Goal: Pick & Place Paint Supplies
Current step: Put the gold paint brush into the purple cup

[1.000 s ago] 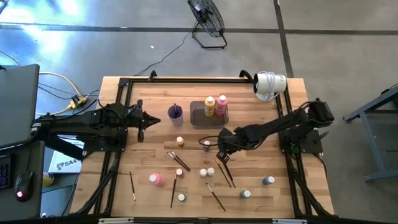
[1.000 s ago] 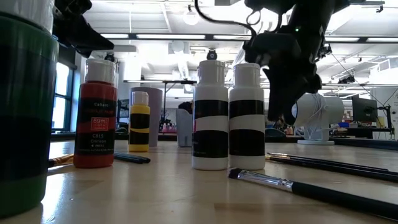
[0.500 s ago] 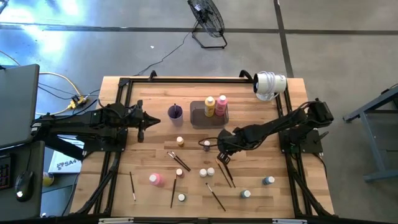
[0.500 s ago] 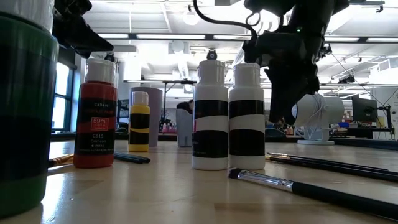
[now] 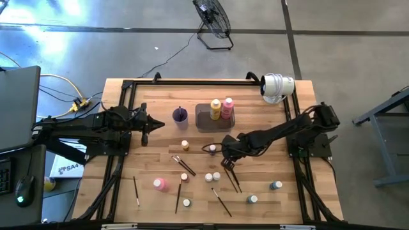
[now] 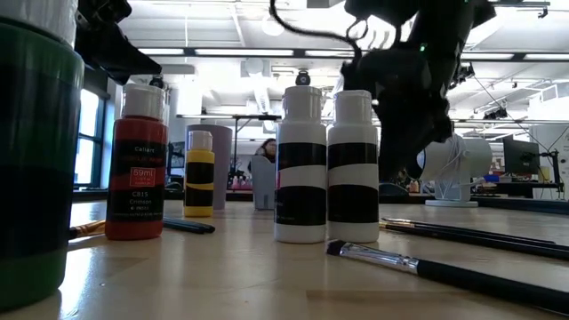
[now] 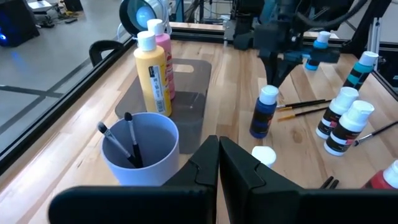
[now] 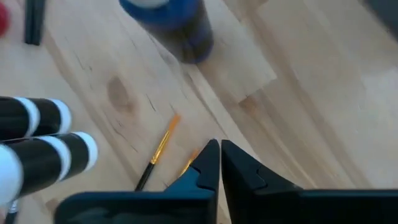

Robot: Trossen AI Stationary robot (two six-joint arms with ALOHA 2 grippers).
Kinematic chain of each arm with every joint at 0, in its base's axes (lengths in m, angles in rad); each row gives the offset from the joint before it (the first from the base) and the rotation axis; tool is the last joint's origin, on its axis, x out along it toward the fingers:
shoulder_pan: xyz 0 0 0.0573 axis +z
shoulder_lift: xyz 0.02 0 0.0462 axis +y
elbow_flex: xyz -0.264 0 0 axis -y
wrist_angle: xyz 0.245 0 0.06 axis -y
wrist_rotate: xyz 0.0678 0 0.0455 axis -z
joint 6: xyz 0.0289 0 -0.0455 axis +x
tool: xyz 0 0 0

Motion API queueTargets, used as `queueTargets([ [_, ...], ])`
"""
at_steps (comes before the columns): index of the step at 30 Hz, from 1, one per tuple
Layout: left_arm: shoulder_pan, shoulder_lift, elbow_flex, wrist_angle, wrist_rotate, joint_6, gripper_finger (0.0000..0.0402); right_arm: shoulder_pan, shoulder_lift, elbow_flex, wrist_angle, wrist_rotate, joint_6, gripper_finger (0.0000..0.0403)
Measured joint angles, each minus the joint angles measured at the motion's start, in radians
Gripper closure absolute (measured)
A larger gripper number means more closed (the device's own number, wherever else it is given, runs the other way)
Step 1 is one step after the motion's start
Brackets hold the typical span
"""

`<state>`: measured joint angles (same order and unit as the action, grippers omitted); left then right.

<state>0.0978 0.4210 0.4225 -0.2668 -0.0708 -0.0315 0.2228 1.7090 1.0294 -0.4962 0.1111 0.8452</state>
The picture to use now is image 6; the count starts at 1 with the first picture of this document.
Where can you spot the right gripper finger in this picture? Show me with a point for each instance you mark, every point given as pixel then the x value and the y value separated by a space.
pixel 400 142
pixel 438 126

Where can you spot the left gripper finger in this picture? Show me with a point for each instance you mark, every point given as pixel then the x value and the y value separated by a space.
pixel 122 73
pixel 124 53

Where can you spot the thin silver ferrule paint brush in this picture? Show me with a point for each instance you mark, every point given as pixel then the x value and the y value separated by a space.
pixel 467 229

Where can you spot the small yellow paint bottle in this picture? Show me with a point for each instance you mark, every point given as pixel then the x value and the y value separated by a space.
pixel 199 155

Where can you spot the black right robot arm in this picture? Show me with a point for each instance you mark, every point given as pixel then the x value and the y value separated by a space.
pixel 444 22

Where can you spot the small white paint bottle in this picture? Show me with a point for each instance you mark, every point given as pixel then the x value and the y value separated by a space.
pixel 300 133
pixel 353 133

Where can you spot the small red paint bottle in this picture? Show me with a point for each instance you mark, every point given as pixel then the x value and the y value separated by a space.
pixel 135 129

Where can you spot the small dark green paint bottle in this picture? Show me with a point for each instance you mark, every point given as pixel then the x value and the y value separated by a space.
pixel 35 178

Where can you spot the orange bristle paint brush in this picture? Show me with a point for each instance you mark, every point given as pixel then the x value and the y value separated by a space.
pixel 89 229

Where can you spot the flat silver ferrule paint brush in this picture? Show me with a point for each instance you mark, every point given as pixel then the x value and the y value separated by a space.
pixel 489 284

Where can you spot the dark office chair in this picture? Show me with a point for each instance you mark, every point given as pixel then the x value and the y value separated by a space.
pixel 393 193

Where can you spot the dark framed window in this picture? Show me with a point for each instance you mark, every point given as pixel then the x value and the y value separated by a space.
pixel 89 133

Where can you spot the black computer monitor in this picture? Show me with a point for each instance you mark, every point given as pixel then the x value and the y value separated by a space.
pixel 521 155

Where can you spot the black light bar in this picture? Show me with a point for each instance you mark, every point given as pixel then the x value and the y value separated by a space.
pixel 298 53

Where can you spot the black monitor stand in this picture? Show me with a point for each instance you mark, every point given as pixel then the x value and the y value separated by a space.
pixel 555 173

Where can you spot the person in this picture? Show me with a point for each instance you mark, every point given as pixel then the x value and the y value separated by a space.
pixel 268 149

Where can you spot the lilac plastic cup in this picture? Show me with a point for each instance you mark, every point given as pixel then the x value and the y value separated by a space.
pixel 222 169

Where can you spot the grey translucent plastic bin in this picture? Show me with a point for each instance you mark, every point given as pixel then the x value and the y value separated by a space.
pixel 263 186

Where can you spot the black round camera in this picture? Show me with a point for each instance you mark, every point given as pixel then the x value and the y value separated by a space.
pixel 156 82
pixel 302 78

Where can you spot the black ceiling camera cluster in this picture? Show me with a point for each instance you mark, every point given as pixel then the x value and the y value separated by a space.
pixel 462 73

